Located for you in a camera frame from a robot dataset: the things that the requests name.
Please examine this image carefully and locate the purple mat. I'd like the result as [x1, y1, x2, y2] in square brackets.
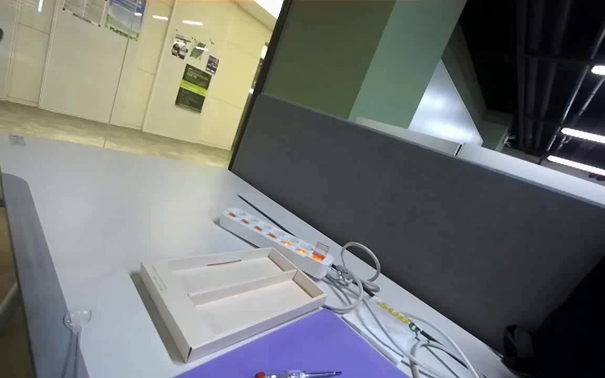
[174, 309, 409, 378]

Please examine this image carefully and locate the large blue wall poster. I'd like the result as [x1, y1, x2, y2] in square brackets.
[103, 0, 150, 42]

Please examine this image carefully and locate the white compartment tray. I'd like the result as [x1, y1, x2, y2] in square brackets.
[136, 248, 330, 364]

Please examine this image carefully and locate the white power cable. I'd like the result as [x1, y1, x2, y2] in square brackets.
[321, 240, 486, 378]

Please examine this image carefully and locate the dark green wall poster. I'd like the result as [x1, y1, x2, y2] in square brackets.
[172, 63, 214, 115]

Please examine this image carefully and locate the gray partition panel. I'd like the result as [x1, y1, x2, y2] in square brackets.
[229, 90, 605, 353]

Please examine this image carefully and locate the white table leg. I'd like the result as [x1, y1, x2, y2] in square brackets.
[0, 281, 21, 345]

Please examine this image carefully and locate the white power strip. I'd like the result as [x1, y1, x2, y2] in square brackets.
[214, 205, 335, 281]

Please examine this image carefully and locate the yellow green cable label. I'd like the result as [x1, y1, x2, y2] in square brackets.
[376, 301, 438, 341]

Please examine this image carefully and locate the green square column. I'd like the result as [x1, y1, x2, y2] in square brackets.
[263, 0, 459, 130]

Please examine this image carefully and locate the clear suction cup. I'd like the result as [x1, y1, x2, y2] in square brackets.
[61, 307, 95, 334]

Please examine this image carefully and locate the thin black cable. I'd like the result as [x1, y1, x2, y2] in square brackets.
[235, 193, 291, 236]

